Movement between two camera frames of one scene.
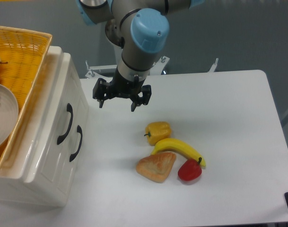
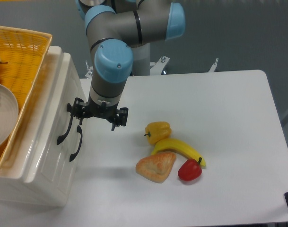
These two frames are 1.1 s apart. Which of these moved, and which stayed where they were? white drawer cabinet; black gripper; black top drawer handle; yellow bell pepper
Moved: black gripper
Stayed: white drawer cabinet; yellow bell pepper; black top drawer handle
